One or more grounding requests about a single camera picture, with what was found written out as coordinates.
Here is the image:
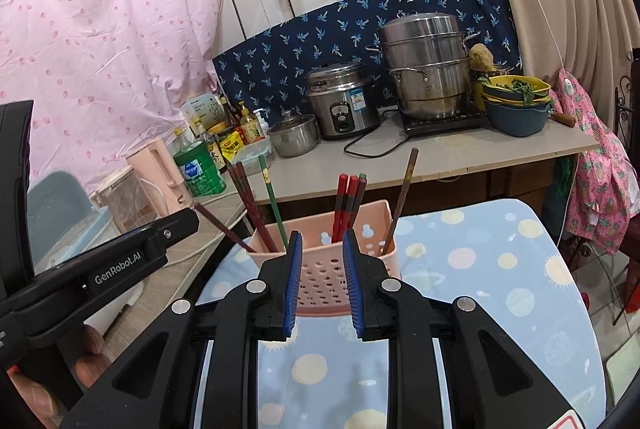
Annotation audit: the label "light blue planet tablecloth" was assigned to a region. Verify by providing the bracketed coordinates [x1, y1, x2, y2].
[196, 198, 608, 429]

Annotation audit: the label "small steel lidded pot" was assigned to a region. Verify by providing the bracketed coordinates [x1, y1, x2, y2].
[268, 110, 320, 158]

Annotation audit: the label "black induction cooker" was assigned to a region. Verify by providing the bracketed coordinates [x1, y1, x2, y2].
[399, 111, 489, 137]

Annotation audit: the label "pink perforated utensil holder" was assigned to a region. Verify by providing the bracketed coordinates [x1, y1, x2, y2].
[246, 199, 403, 318]

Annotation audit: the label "person's left hand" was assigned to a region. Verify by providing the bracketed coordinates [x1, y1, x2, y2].
[6, 324, 111, 428]

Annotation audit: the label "green dish soap bottle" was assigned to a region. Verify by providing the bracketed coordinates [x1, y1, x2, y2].
[172, 128, 227, 197]

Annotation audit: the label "soy sauce bottle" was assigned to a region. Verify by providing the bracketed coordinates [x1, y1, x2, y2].
[203, 131, 227, 173]

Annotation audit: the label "green chopstick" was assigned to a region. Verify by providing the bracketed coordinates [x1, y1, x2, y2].
[258, 155, 288, 250]
[347, 173, 367, 229]

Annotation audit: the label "brown chopstick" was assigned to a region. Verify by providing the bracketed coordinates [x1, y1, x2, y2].
[194, 202, 254, 253]
[381, 147, 419, 256]

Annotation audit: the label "clear food container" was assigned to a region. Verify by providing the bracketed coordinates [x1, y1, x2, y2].
[232, 138, 274, 175]

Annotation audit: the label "pink electric kettle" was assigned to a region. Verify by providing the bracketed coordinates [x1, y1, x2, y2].
[126, 137, 193, 217]

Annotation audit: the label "navy floral cloth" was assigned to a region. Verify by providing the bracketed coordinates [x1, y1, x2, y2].
[213, 0, 522, 124]

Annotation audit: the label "pink dotted curtain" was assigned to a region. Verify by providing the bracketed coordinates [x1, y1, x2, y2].
[1, 0, 222, 192]

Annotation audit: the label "stacked steel steamer pot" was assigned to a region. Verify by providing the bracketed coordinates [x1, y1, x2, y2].
[366, 13, 471, 120]

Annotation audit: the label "white paper box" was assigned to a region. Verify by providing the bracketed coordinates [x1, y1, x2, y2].
[180, 92, 226, 135]

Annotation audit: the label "glass blender jar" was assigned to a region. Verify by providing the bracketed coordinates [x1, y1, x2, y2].
[91, 166, 157, 233]

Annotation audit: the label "yellow seasoning packet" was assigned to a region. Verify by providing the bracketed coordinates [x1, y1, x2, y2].
[219, 130, 245, 162]

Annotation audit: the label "white dish rack bin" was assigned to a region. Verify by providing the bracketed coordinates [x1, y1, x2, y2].
[27, 170, 147, 335]

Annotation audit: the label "pink pineapple apron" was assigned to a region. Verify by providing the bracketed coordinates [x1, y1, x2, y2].
[550, 69, 639, 253]

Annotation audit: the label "dark red chopstick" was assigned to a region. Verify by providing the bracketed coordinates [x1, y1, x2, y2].
[234, 161, 279, 254]
[226, 163, 274, 254]

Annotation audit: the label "blue and yellow stacked basins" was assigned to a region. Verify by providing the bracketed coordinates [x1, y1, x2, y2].
[477, 76, 551, 137]

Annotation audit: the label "silver rice cooker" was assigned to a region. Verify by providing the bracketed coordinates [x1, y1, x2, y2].
[306, 63, 381, 141]

